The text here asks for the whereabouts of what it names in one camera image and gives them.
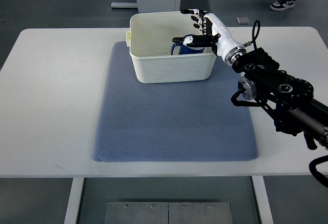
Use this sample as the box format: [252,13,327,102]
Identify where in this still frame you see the small grey floor plate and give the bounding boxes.
[236,17,251,25]

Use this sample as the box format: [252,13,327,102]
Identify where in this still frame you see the white table leg left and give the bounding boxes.
[64,177,85,224]

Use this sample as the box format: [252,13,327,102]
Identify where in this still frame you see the white table leg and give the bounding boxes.
[252,176,274,224]
[64,177,85,224]

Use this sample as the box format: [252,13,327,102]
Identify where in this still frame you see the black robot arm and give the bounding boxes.
[231,21,327,150]

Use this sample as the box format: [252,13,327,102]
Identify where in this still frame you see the blue mug white inside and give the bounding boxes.
[171,43,204,55]

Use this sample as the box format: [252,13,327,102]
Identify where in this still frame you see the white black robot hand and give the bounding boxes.
[172,9,246,66]

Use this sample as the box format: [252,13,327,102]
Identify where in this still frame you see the blue textured mat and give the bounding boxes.
[93,42,258,162]

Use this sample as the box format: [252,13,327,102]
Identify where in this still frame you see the white table leg right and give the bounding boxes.
[252,176,274,224]

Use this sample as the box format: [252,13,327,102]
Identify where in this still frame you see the cream plastic box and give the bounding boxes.
[127,11,216,84]

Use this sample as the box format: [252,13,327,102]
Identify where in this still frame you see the grey metal floor plate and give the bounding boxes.
[104,202,233,223]

